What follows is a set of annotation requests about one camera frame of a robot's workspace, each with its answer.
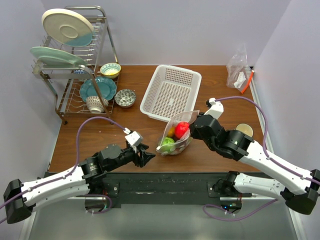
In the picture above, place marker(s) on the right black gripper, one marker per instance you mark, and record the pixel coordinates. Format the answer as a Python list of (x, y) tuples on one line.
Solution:
[(193, 132)]

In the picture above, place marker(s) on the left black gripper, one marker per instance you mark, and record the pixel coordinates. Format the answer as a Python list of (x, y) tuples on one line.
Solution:
[(139, 160)]

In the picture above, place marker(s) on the red apple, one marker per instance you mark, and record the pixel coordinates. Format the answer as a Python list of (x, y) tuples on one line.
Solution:
[(180, 129)]

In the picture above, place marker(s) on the green custard apple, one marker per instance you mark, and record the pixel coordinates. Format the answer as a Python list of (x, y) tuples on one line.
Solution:
[(167, 144)]

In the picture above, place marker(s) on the clear polka dot zip bag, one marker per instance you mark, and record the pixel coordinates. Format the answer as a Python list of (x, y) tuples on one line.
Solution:
[(180, 144)]

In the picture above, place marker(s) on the brown orange fruit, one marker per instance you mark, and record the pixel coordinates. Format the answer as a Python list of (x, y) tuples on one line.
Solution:
[(171, 132)]

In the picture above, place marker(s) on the white perforated plastic basket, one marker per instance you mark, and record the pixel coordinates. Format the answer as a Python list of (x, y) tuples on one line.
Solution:
[(172, 90)]

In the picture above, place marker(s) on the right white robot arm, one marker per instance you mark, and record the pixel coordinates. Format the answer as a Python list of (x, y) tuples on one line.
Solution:
[(295, 186)]

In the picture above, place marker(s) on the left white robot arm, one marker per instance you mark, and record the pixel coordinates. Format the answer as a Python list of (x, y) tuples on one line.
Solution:
[(21, 199)]

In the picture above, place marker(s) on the clear bag with orange zipper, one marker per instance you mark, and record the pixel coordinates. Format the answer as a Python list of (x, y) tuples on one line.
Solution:
[(240, 74)]

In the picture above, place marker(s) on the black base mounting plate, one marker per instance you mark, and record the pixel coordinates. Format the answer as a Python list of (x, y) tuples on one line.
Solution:
[(160, 188)]

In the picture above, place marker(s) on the cream ceramic mug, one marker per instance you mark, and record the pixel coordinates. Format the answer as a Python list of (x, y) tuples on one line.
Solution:
[(245, 128)]

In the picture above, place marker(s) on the grey leaf patterned bowl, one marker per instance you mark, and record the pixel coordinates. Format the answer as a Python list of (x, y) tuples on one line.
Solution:
[(125, 98)]

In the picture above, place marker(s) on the brown patterned small bowl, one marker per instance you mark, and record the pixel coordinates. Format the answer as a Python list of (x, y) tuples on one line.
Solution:
[(94, 104)]

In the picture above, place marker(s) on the teal scalloped plate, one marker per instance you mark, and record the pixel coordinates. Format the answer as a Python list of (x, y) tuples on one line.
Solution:
[(107, 88)]

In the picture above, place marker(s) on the teal yellow patterned bowl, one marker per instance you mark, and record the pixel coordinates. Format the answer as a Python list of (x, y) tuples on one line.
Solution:
[(110, 70)]

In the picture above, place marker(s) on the blue patterned small dish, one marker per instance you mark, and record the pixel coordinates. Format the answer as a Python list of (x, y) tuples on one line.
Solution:
[(80, 71)]

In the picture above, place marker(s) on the mint green plate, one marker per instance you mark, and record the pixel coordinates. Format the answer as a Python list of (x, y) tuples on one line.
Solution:
[(51, 56)]

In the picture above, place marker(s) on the cream and teal large plate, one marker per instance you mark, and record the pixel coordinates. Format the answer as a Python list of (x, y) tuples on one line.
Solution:
[(68, 27)]

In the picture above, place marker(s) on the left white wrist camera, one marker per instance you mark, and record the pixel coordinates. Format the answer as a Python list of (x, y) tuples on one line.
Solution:
[(133, 138)]

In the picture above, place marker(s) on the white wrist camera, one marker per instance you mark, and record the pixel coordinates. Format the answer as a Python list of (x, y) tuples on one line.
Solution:
[(133, 138), (215, 108)]

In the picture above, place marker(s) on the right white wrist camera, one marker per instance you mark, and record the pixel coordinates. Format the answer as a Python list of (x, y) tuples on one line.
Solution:
[(215, 108)]

